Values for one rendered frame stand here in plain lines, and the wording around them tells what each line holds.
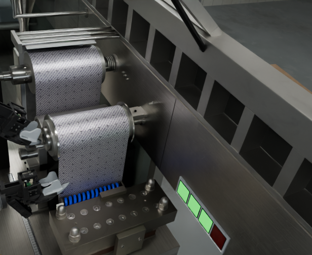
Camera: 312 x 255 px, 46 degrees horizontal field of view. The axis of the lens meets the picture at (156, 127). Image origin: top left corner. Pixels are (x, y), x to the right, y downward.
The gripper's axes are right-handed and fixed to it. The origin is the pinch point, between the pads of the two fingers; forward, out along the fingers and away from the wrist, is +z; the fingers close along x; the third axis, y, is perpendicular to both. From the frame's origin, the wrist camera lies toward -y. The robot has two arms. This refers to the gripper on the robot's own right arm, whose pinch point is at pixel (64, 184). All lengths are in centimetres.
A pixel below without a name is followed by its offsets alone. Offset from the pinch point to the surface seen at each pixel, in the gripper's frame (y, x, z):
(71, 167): 7.5, -0.2, 2.1
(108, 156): 8.1, -0.2, 14.9
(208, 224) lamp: 9.5, -37.5, 29.4
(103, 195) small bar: -4.2, -5.7, 11.5
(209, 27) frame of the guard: 59, -14, 32
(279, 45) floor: -110, 243, 404
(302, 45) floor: -110, 236, 444
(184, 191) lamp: 10.2, -24.5, 29.4
